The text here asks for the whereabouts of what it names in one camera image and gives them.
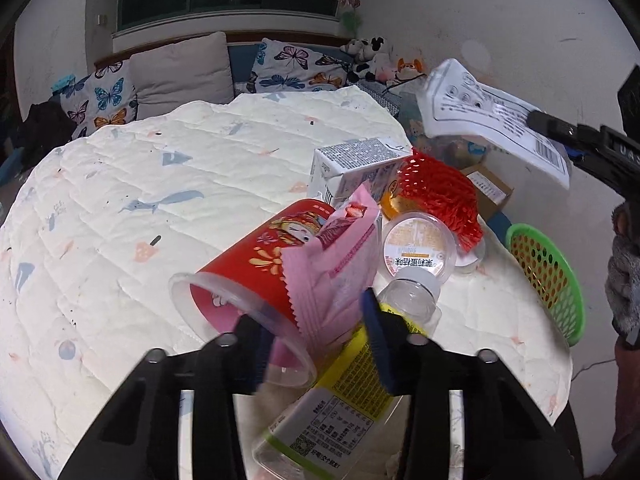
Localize white printed quilt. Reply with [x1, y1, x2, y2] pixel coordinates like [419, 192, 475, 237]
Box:
[0, 85, 573, 480]

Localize butterfly print pillow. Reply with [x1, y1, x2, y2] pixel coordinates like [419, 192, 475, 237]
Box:
[247, 37, 353, 95]
[60, 57, 140, 141]

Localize colourful hanging toy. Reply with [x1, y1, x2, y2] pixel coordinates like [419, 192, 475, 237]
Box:
[336, 0, 363, 31]

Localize red printed cup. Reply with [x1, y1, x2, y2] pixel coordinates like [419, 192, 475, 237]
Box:
[168, 198, 341, 388]

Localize pink snack wrapper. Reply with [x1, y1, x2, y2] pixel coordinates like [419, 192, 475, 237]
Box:
[280, 181, 383, 358]

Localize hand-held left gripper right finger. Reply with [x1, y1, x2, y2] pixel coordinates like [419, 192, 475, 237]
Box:
[360, 287, 583, 480]

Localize grey pillow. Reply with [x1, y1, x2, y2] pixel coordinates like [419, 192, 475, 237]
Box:
[131, 31, 236, 121]

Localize white milk carton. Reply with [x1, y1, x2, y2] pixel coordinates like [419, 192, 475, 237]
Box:
[306, 139, 415, 211]

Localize white printed plastic package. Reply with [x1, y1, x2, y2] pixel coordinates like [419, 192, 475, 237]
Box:
[417, 58, 572, 191]

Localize cardboard box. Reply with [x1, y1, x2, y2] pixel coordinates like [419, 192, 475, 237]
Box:
[460, 164, 515, 221]

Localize green plastic basket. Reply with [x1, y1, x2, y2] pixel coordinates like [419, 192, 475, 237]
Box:
[505, 223, 586, 347]

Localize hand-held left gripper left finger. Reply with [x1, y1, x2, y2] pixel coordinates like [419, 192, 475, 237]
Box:
[57, 312, 275, 480]

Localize cow plush toy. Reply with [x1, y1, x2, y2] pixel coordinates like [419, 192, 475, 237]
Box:
[342, 36, 396, 83]

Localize clear plastic bottle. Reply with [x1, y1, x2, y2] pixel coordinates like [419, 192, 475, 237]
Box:
[375, 266, 443, 336]

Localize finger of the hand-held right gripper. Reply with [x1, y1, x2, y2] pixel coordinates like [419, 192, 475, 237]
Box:
[526, 110, 608, 163]

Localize orange plush toy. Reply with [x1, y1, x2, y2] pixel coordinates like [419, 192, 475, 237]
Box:
[395, 57, 426, 83]

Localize dark clothes pile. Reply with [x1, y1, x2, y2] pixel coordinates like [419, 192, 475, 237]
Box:
[12, 100, 76, 161]

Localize clear jelly cup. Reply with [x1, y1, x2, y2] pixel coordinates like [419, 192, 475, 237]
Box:
[381, 211, 458, 281]

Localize red foam fruit net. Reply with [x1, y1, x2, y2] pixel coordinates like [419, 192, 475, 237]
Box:
[392, 149, 485, 255]

